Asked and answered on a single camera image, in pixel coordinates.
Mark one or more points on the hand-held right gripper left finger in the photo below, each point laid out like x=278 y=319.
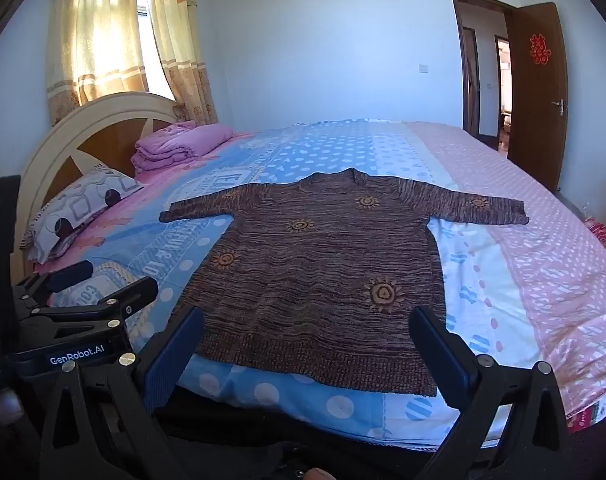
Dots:
x=173 y=357

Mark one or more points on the brown wooden door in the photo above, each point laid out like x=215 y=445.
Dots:
x=535 y=120

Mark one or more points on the person's left hand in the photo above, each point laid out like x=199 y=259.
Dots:
x=0 y=406

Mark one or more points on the cream and wooden headboard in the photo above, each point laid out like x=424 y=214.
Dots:
x=58 y=140

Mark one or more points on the folded pink blanket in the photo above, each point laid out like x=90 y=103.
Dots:
x=183 y=145

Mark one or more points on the red paper door decoration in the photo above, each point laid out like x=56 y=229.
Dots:
x=539 y=50

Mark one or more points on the red patterned cloth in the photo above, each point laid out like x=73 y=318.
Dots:
x=605 y=237

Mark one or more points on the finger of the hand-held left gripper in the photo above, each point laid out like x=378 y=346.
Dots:
x=73 y=272
x=133 y=291

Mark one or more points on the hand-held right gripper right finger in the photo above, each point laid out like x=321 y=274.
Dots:
x=435 y=360

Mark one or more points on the window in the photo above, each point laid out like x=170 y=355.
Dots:
x=145 y=15

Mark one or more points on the brown wooden door frame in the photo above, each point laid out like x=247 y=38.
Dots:
x=455 y=60

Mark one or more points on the polka dot printed bed sheet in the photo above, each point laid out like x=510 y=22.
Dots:
x=533 y=285

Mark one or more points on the patterned grey pillow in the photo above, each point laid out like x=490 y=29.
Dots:
x=78 y=205

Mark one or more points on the brown knitted sweater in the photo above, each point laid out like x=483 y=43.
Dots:
x=323 y=270

